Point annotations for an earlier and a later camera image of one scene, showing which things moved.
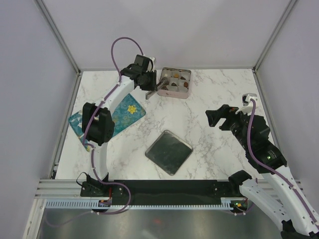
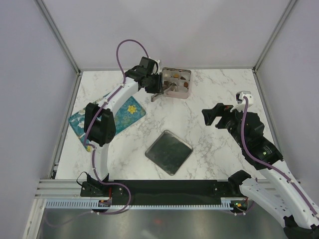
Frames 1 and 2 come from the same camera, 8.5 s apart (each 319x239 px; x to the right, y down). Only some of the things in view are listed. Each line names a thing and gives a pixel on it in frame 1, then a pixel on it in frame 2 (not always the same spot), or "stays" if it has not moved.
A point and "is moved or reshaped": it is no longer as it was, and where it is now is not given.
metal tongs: x=162 y=85 is moved or reshaped
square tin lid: x=169 y=152 stays
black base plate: x=164 y=189 stays
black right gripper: x=225 y=111 stays
